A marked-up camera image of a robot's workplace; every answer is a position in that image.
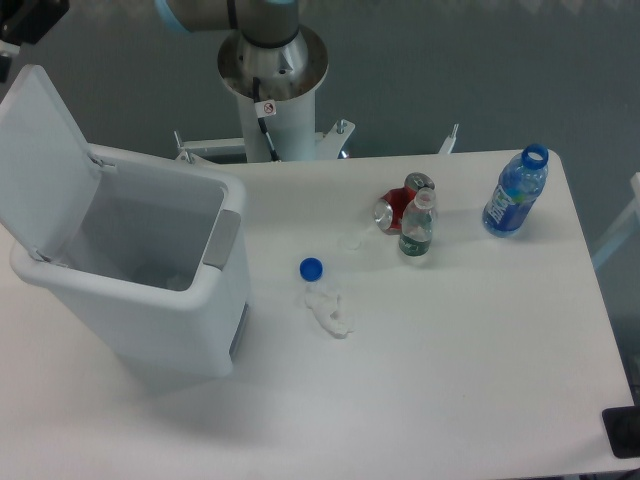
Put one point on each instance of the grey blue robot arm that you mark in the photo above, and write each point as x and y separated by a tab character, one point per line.
268	24

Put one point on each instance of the black device at edge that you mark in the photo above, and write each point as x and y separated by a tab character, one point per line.
622	428

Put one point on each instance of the clear green label bottle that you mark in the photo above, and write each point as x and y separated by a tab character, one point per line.
417	223

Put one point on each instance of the white frame at right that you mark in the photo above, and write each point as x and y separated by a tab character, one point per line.
620	230

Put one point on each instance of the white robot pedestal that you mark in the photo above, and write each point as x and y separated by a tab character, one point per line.
275	93

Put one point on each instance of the crumpled white tissue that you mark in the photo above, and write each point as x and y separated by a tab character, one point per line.
326	304

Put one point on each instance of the blue plastic bottle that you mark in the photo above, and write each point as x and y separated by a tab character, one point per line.
519	185

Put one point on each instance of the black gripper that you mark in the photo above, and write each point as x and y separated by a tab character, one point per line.
26	21

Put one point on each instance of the white trash can lid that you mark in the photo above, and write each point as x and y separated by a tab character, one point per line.
49	173

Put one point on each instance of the crushed red soda can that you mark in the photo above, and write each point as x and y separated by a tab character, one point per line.
388	209

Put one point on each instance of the white trash can body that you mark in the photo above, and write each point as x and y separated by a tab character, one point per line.
158	268

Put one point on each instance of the blue bottle cap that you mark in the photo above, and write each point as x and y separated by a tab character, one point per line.
311	269

